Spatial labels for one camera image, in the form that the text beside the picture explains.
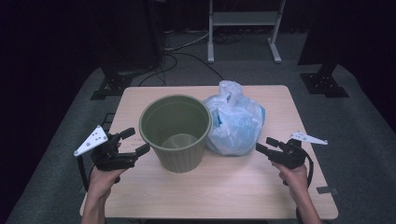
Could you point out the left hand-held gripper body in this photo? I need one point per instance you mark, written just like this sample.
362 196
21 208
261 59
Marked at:
107 158

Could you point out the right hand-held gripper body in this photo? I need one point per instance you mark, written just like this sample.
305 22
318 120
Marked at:
289 155

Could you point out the translucent white trash bag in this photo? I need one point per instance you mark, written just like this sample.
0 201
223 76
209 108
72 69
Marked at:
239 124

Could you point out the green plastic trash bin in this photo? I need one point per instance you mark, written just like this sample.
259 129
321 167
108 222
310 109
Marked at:
180 158

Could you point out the person's left hand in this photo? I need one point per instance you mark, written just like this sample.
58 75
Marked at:
102 182

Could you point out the person's right hand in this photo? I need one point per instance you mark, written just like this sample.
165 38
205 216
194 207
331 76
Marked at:
294 180

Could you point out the grey tape strip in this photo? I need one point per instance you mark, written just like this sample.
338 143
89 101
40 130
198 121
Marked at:
325 189

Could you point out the black stand base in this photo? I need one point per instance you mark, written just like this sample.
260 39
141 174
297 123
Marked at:
113 84
323 84

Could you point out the crumpled blue plastic waste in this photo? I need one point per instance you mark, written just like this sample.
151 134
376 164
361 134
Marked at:
218 120

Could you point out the white metal stand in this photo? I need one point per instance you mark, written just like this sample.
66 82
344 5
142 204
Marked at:
244 18

